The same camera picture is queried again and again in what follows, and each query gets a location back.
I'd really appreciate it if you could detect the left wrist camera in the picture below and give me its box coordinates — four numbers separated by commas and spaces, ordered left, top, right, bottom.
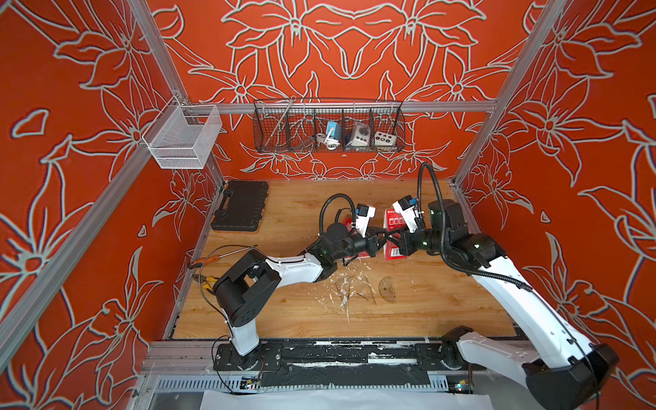
355, 203, 376, 237

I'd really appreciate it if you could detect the clear protractor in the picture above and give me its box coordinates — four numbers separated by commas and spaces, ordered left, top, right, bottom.
379, 276, 396, 303

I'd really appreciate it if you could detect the white mesh basket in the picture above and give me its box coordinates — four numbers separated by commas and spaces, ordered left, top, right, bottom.
142, 105, 223, 170

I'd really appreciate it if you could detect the white dotted cube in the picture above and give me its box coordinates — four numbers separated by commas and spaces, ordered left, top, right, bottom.
373, 132, 397, 149

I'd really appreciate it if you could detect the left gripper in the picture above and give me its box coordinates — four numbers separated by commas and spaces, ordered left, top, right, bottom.
331, 229, 390, 265

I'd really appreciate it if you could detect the clear triangle ruler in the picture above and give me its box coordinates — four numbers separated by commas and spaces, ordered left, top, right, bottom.
352, 280, 377, 305

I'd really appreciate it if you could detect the black tool case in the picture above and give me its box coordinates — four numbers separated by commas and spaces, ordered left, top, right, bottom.
210, 180, 269, 232

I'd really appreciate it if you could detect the orange handled screwdriver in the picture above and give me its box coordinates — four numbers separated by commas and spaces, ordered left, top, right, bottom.
187, 245, 255, 270

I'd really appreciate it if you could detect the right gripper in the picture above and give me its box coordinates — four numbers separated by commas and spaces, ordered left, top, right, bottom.
383, 223, 450, 256

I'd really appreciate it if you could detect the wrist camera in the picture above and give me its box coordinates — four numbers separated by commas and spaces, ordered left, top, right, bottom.
355, 203, 376, 237
392, 195, 425, 233

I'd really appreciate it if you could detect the white grey device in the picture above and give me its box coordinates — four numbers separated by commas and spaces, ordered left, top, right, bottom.
347, 122, 372, 148

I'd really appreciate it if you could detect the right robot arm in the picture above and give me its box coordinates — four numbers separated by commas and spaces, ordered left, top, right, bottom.
386, 162, 619, 409

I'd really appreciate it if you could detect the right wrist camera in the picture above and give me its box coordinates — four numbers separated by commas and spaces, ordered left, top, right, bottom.
392, 195, 425, 233

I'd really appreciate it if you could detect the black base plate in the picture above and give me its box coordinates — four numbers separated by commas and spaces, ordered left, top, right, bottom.
210, 338, 483, 393

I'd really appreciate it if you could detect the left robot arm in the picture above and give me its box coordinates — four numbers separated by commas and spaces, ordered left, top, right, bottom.
206, 193, 386, 357

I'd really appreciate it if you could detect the black wire basket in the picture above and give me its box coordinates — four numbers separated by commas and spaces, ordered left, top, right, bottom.
253, 97, 407, 154

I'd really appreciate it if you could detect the blue white box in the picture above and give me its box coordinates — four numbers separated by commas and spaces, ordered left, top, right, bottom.
326, 121, 341, 141

